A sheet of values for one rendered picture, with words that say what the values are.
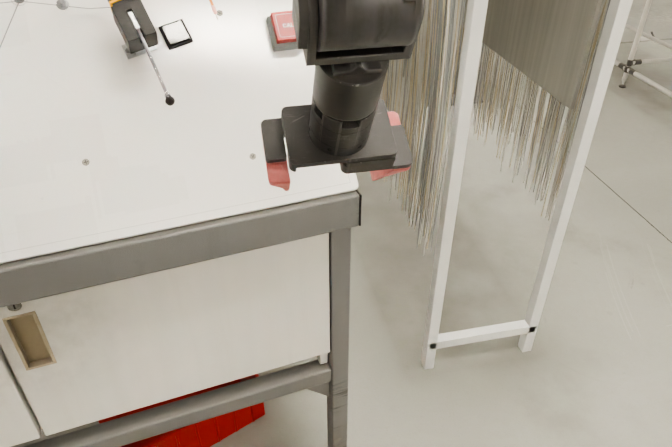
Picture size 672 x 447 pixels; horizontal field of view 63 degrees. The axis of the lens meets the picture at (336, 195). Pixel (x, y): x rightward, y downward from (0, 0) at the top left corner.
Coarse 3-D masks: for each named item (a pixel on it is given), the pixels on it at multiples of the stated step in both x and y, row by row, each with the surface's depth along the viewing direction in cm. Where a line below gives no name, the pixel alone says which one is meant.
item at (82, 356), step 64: (256, 256) 94; (320, 256) 100; (0, 320) 84; (64, 320) 88; (128, 320) 92; (192, 320) 97; (256, 320) 102; (320, 320) 109; (64, 384) 94; (128, 384) 100; (192, 384) 105
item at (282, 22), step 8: (272, 16) 89; (280, 16) 89; (288, 16) 89; (272, 24) 89; (280, 24) 89; (288, 24) 89; (280, 32) 89; (288, 32) 89; (280, 40) 88; (288, 40) 89; (296, 40) 90
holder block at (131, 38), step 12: (132, 0) 78; (120, 12) 77; (144, 12) 78; (120, 24) 77; (132, 24) 77; (144, 24) 77; (132, 36) 77; (144, 36) 78; (156, 36) 79; (132, 48) 79; (144, 48) 81
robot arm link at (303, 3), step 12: (300, 0) 36; (312, 0) 36; (300, 12) 36; (312, 12) 36; (300, 24) 37; (312, 24) 37; (420, 24) 39; (300, 36) 38; (312, 36) 38; (300, 48) 39; (312, 48) 39; (372, 48) 41; (384, 48) 41; (396, 48) 41; (408, 48) 41; (312, 60) 40; (324, 60) 40; (336, 60) 40; (348, 60) 41; (360, 60) 41; (372, 60) 41
